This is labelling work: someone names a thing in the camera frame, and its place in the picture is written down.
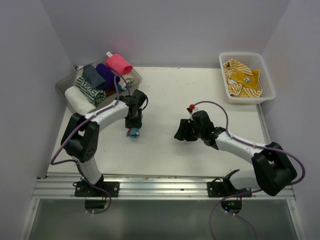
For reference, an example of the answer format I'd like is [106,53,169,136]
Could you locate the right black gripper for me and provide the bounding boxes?
[174,118,204,142]

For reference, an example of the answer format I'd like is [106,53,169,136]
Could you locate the light blue towel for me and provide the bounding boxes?
[126,127,140,138]

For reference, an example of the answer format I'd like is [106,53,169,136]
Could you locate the pink towel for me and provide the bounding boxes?
[105,52,133,76]

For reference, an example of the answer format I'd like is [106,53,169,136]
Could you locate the grey plastic bin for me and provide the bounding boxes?
[55,66,142,115]

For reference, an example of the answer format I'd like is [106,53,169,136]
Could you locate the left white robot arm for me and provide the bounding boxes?
[60,89,149,197]

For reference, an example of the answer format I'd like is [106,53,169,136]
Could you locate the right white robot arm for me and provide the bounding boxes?
[174,110,298,197]

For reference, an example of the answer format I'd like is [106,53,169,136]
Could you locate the orange rolled towel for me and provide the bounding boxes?
[105,86,117,97]

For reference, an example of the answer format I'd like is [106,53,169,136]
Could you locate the beige teal rolled towel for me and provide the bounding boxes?
[116,74,140,94]

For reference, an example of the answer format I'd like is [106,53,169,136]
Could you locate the green patterned rolled towel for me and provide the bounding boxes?
[74,76,107,107]

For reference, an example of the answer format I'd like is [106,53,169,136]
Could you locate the purple rolled towel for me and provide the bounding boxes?
[95,63,120,90]

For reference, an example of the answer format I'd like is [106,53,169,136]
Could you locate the white rolled towel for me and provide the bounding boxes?
[64,86,96,115]

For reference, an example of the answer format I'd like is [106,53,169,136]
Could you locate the grey rolled towel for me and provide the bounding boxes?
[82,65,107,90]

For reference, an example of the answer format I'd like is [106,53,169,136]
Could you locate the yellow striped towel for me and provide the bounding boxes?
[223,58,263,98]

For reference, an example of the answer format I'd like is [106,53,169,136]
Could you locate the white plastic basket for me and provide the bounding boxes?
[219,52,276,105]

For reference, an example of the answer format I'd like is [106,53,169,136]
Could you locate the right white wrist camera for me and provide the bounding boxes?
[186,104,199,119]

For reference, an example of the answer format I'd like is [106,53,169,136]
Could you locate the aluminium mounting rail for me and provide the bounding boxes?
[32,174,296,201]

